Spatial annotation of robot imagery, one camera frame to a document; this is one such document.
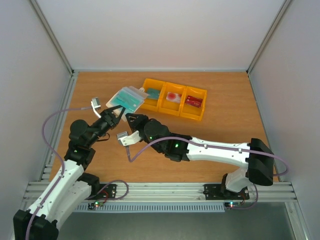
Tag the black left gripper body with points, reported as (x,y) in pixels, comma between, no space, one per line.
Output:
(109,124)

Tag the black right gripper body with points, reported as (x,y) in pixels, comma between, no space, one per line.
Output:
(136,121)

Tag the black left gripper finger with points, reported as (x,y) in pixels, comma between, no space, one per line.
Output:
(121,115)
(112,109)

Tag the beige card holder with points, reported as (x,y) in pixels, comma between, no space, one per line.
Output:
(139,91)

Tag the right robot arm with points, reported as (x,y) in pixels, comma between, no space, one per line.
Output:
(254,160)

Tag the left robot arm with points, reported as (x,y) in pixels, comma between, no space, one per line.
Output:
(71,185)

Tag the green card in bin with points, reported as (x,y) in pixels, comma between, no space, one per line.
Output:
(153,93)

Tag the pink red card in bin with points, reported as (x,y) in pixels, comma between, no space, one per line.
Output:
(173,97)

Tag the yellow plastic bin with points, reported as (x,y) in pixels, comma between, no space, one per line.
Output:
(167,107)
(151,104)
(191,112)

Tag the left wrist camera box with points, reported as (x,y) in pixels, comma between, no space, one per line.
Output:
(95,105)

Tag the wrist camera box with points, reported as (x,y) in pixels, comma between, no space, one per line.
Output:
(95,105)
(126,139)

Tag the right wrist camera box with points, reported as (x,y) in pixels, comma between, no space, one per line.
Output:
(126,139)

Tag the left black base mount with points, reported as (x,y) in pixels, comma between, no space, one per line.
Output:
(108,192)

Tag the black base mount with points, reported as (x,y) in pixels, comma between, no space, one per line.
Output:
(108,192)
(214,191)

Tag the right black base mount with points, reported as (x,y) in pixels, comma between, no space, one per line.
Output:
(214,191)

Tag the grey slotted cable duct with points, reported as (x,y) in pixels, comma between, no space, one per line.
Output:
(151,207)

